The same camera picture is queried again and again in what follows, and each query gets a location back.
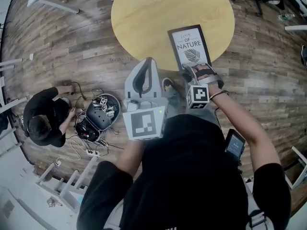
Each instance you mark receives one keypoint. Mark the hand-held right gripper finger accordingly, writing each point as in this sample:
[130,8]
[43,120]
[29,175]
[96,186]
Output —
[205,72]
[189,74]

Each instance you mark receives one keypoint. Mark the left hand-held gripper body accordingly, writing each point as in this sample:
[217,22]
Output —
[144,126]

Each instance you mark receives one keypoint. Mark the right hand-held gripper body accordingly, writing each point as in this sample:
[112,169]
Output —
[197,96]

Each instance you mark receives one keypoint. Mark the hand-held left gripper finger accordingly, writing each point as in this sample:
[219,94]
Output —
[156,85]
[128,90]

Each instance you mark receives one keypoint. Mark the black framed nature print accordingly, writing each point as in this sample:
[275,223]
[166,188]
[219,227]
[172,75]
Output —
[188,44]

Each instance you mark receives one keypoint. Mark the person's right forearm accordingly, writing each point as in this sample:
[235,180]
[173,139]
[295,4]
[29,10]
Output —
[244,126]

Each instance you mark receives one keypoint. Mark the person's left forearm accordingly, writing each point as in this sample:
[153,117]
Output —
[129,157]

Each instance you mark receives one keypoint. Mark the person's left shoe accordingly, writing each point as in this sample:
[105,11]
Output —
[168,84]

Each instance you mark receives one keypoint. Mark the black wrist band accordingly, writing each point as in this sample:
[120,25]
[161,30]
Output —
[219,93]

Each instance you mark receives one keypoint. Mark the person's grey trousers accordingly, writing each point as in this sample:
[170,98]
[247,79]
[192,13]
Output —
[177,104]

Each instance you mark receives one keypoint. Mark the open black equipment case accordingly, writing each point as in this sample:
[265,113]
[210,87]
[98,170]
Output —
[100,118]

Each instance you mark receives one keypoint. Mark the white power strip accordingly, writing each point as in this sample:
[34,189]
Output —
[93,152]

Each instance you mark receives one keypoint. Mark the black device with screen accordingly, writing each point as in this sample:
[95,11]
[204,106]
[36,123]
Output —
[235,144]

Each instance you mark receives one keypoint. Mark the round yellow wooden table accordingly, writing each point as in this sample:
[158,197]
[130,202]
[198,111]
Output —
[148,20]

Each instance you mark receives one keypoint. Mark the person's black top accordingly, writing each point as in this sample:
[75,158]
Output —
[187,176]

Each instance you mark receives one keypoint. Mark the white plug adapter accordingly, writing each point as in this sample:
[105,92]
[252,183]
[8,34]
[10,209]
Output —
[58,163]

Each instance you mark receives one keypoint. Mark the white shelf unit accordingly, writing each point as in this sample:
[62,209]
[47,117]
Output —
[69,188]

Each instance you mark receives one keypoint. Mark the green plastic bottle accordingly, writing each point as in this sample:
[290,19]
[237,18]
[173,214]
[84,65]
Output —
[286,17]

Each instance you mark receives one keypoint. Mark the white metal stand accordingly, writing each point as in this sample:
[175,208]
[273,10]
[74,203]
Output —
[10,63]

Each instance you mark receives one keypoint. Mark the white slatted chair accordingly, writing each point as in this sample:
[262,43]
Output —
[299,166]

